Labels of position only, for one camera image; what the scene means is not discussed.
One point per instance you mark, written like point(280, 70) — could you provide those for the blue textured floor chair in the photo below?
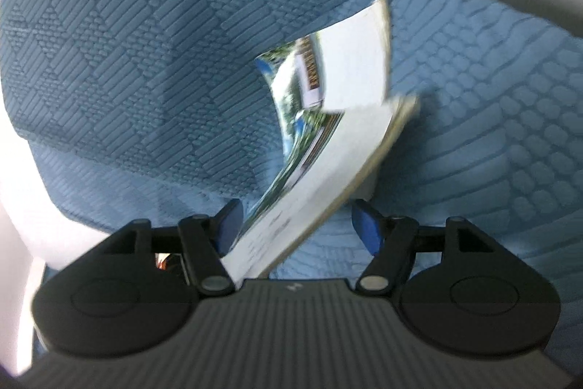
point(114, 51)

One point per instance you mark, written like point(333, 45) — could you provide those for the landscape photo cover book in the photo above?
point(355, 61)
point(319, 170)

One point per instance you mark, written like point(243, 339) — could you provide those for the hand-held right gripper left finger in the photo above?
point(230, 225)

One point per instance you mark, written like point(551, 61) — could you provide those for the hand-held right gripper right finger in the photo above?
point(366, 225)

